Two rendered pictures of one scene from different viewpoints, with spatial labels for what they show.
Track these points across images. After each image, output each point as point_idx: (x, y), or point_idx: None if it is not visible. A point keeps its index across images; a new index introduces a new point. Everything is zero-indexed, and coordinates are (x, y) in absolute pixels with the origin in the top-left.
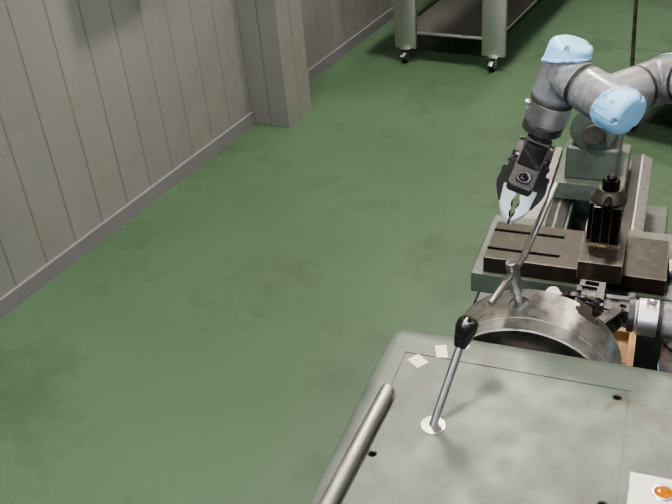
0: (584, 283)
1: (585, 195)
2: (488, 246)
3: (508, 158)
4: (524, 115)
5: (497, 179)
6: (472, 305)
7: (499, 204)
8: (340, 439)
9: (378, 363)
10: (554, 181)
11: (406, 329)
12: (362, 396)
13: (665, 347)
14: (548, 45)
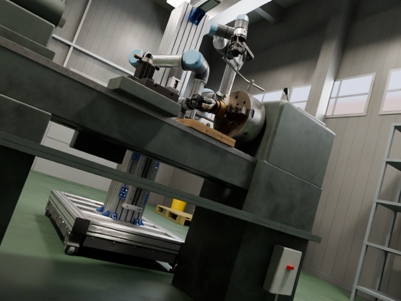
0: (198, 95)
1: None
2: (170, 91)
3: (246, 48)
4: (245, 36)
5: (246, 55)
6: (250, 98)
7: (242, 63)
8: (311, 117)
9: (295, 106)
10: (55, 52)
11: (283, 100)
12: (303, 111)
13: (185, 113)
14: (247, 17)
